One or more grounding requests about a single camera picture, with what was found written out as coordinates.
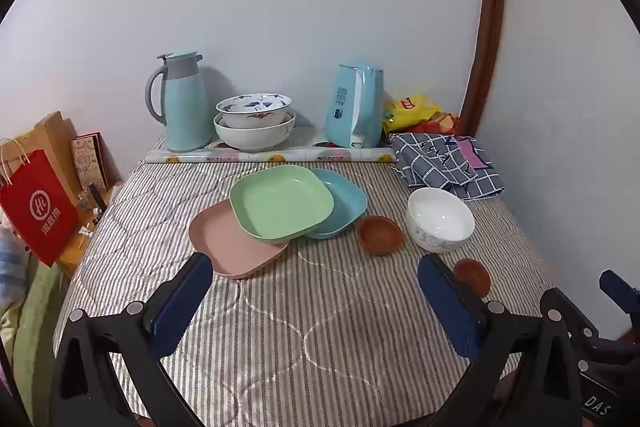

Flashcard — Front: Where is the green square plate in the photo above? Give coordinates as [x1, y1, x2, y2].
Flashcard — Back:
[230, 166, 334, 244]

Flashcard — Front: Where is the small dark object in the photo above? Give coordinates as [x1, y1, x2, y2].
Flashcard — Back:
[87, 184, 108, 215]

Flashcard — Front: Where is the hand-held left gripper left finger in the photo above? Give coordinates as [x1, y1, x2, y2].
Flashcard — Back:
[49, 252, 216, 427]

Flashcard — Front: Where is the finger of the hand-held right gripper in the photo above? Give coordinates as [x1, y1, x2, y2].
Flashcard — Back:
[599, 269, 640, 318]
[567, 307, 601, 350]

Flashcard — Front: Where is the light blue thermos jug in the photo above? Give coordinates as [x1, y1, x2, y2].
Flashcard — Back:
[145, 51, 213, 152]

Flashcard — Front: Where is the yellow chips bag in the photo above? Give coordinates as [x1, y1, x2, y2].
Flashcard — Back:
[383, 94, 445, 132]

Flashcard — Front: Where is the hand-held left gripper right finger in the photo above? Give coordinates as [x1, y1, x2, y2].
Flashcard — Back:
[417, 253, 583, 427]

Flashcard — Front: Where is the wooden side table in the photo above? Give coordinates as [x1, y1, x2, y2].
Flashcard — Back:
[55, 181, 123, 280]

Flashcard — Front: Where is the patterned brown book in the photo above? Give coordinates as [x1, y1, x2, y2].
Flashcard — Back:
[70, 132, 110, 192]

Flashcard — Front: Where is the red snack bag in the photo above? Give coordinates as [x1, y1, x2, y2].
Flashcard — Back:
[410, 113, 463, 138]

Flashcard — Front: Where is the small brown bowl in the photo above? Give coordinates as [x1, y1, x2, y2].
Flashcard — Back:
[453, 258, 492, 299]
[356, 215, 404, 256]

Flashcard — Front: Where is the light blue tissue pack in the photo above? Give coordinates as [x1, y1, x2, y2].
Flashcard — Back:
[324, 63, 386, 150]

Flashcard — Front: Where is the grey checked cloth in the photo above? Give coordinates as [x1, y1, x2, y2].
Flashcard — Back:
[390, 132, 507, 202]

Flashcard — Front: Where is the large white ceramic bowl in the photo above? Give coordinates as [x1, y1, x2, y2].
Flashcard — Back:
[213, 111, 297, 152]

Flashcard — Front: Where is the red paper bag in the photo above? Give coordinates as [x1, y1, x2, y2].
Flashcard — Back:
[0, 138, 81, 268]

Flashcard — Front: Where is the grey striped quilt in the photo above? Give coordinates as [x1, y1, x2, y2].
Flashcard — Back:
[52, 134, 556, 427]

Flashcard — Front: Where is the green cloth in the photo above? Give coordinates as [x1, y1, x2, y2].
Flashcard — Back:
[0, 257, 68, 408]

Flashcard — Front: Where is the white bowl with grey pattern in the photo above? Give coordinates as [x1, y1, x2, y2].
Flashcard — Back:
[407, 187, 475, 253]

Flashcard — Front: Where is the blue square plate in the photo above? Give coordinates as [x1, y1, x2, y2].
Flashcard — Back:
[305, 168, 368, 240]

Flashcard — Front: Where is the brown paper bag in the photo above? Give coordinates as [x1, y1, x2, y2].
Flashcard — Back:
[15, 111, 83, 208]

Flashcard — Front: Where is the fruit print mat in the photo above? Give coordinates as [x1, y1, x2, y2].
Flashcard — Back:
[145, 127, 398, 165]

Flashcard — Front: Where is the pink square plate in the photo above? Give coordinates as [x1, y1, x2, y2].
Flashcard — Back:
[189, 199, 291, 280]

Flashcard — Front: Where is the blue floral ceramic bowl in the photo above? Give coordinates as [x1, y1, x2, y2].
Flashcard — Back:
[216, 93, 293, 128]

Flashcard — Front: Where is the blue striped cloth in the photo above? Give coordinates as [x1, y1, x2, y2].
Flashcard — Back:
[0, 227, 32, 303]

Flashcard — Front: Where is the brown wooden door frame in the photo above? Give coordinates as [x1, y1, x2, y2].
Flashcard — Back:
[460, 0, 507, 138]

